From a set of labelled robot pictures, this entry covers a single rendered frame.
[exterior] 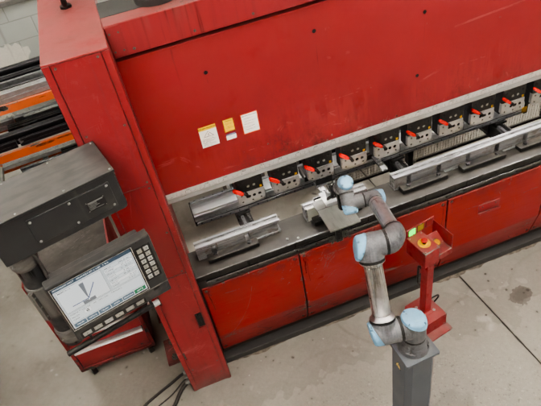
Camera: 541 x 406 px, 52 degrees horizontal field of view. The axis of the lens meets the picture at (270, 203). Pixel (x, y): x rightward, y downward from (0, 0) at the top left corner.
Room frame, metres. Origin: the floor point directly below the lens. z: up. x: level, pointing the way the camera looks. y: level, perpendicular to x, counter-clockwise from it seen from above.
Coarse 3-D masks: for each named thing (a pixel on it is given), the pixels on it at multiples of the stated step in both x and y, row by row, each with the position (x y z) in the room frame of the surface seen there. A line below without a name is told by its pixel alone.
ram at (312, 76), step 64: (320, 0) 2.35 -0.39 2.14; (384, 0) 2.40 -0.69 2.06; (448, 0) 2.46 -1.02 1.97; (512, 0) 2.54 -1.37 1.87; (128, 64) 2.16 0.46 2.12; (192, 64) 2.21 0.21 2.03; (256, 64) 2.27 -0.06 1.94; (320, 64) 2.33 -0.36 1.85; (384, 64) 2.40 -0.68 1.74; (448, 64) 2.47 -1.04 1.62; (512, 64) 2.55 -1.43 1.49; (192, 128) 2.20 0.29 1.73; (320, 128) 2.32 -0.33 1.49; (384, 128) 2.39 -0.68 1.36; (192, 192) 2.18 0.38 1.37
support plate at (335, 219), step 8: (320, 200) 2.33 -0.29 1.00; (320, 208) 2.26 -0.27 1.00; (328, 208) 2.25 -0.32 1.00; (336, 208) 2.24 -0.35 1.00; (320, 216) 2.20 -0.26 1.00; (328, 216) 2.19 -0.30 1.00; (336, 216) 2.18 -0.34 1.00; (344, 216) 2.16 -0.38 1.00; (352, 216) 2.15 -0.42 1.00; (328, 224) 2.13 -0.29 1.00; (336, 224) 2.12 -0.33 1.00; (344, 224) 2.10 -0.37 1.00; (352, 224) 2.09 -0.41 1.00
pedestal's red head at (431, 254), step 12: (432, 216) 2.18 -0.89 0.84; (432, 228) 2.18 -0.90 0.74; (444, 228) 2.10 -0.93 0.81; (408, 240) 2.10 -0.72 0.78; (432, 240) 2.06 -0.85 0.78; (444, 240) 2.09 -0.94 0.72; (408, 252) 2.09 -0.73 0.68; (420, 252) 2.00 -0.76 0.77; (432, 252) 1.98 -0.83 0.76; (444, 252) 2.02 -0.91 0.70; (420, 264) 2.00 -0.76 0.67
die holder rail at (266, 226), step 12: (276, 216) 2.31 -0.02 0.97; (240, 228) 2.27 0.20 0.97; (252, 228) 2.25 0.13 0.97; (264, 228) 2.26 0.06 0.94; (276, 228) 2.27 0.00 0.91; (204, 240) 2.23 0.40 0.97; (216, 240) 2.21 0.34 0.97; (228, 240) 2.21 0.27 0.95; (240, 240) 2.23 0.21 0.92; (204, 252) 2.18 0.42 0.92
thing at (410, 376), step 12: (396, 348) 1.44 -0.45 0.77; (432, 348) 1.40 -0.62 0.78; (396, 360) 1.43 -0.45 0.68; (408, 360) 1.37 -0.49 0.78; (420, 360) 1.35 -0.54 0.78; (432, 360) 1.39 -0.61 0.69; (396, 372) 1.43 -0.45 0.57; (408, 372) 1.36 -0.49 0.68; (420, 372) 1.36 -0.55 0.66; (396, 384) 1.43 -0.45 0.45; (408, 384) 1.35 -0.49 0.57; (420, 384) 1.36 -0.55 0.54; (396, 396) 1.43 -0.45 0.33; (408, 396) 1.35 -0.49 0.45; (420, 396) 1.36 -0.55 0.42
